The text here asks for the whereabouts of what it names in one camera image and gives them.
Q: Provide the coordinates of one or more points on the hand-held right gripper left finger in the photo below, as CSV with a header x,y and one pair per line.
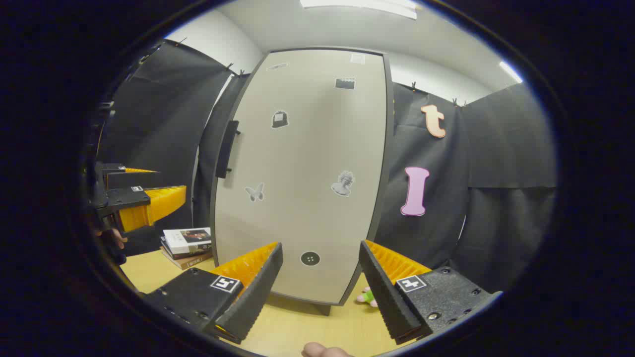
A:
x,y
258,292

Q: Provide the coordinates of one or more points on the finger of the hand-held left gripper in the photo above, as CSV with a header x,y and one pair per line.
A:
x,y
139,179
124,198

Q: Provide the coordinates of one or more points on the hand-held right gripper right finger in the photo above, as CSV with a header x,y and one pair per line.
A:
x,y
387,297

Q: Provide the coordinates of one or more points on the grey cabinet door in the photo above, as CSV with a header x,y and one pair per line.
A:
x,y
307,208

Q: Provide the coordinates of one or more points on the green and pink plush toy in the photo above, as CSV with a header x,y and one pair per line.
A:
x,y
367,297

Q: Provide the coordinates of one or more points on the white cover book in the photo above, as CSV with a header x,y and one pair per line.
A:
x,y
186,238

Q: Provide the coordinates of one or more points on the brown cover book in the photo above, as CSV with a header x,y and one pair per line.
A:
x,y
191,261

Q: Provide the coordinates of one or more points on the dark cover book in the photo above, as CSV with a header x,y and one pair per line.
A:
x,y
196,252

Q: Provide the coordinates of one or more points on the black backdrop cloth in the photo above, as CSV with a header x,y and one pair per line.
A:
x,y
496,148

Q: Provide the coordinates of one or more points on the small ceiling light panel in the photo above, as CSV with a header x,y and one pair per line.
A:
x,y
511,72

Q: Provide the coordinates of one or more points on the long ceiling light panel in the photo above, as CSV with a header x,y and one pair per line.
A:
x,y
357,7

